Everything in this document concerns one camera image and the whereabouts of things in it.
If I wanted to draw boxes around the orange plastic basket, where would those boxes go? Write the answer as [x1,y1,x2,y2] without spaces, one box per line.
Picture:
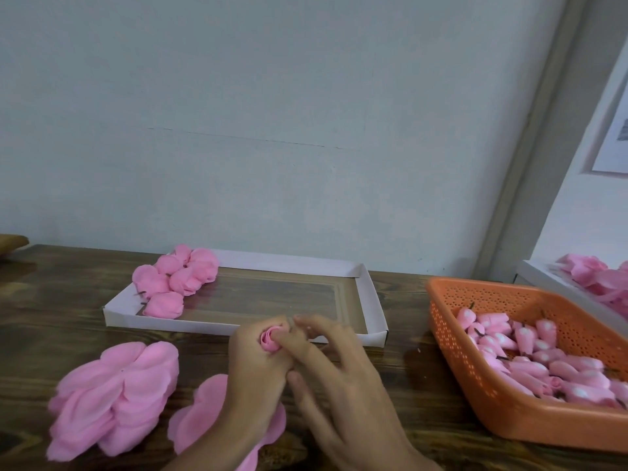
[427,277,628,453]

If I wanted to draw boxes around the pink petal flower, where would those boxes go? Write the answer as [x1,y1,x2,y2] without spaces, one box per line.
[188,247,221,283]

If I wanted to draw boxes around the grey door frame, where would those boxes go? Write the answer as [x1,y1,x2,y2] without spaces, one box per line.
[476,0,628,281]

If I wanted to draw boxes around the white shallow tray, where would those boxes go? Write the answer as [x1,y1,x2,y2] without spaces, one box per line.
[103,249,390,347]

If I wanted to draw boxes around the stack of pink petals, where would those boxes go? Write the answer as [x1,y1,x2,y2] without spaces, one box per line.
[46,340,181,462]
[167,374,288,471]

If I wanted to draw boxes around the person's right forearm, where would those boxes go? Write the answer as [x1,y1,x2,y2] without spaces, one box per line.
[407,448,445,471]

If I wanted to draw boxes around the person's left hand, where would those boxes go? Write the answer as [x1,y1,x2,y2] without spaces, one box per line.
[220,313,300,442]

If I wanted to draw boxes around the pink rose buds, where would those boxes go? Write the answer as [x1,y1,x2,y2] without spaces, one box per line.
[455,307,628,406]

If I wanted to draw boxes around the white paper notice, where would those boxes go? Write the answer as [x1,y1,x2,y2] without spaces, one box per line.
[591,83,628,175]

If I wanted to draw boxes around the pile of pink petals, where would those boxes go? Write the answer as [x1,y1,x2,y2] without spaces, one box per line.
[554,254,628,318]

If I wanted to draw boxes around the person's right hand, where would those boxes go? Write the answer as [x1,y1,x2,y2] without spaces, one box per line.
[270,313,423,471]

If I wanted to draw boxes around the group of finished pink roses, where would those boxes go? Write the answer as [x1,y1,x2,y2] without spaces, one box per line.
[131,244,221,320]

